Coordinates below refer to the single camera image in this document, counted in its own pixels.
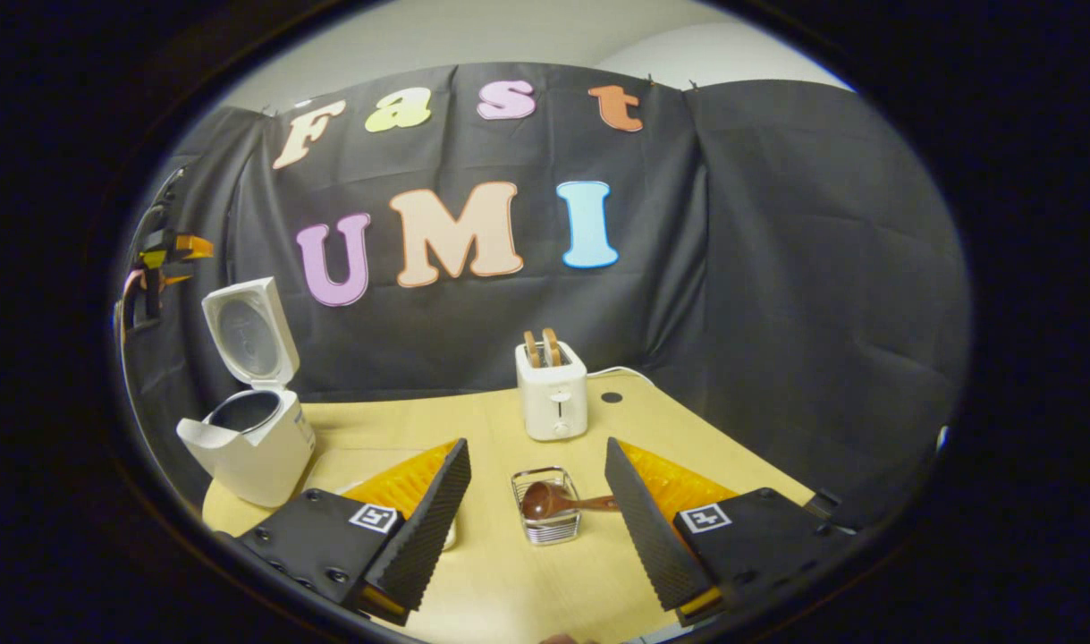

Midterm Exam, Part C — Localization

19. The white toaster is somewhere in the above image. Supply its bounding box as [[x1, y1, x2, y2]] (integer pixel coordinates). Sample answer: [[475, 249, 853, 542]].
[[515, 343, 588, 442]]

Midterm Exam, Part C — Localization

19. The black backdrop cloth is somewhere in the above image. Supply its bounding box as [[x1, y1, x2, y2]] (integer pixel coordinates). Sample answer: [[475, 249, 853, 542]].
[[115, 63, 970, 529]]

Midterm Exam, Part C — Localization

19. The clear chopstick holder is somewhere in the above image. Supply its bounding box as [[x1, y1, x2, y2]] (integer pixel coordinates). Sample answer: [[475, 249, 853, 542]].
[[511, 466, 582, 547]]

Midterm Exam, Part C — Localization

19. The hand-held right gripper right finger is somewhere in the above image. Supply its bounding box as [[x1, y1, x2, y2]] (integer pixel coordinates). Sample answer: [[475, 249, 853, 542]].
[[604, 436, 858, 627]]

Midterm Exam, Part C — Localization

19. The white rice cooker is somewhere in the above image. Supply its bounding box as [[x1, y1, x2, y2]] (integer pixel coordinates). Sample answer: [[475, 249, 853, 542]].
[[176, 276, 317, 509]]

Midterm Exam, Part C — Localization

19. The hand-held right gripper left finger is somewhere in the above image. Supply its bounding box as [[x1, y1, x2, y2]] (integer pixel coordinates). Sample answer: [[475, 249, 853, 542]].
[[238, 438, 472, 627]]

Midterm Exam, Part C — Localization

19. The black table clamp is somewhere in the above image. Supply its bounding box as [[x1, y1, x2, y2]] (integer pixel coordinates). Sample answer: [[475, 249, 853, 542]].
[[808, 489, 858, 530]]

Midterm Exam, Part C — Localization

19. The clear container of rice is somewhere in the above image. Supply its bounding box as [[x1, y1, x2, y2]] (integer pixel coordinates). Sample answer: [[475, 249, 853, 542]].
[[317, 445, 459, 551]]

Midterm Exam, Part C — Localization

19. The white toaster cable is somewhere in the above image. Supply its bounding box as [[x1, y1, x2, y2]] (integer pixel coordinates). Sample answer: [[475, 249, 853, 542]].
[[586, 366, 657, 387]]

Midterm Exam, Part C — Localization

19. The brown wooden spoon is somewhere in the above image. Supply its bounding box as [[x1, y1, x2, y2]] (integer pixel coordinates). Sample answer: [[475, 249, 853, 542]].
[[520, 481, 619, 522]]

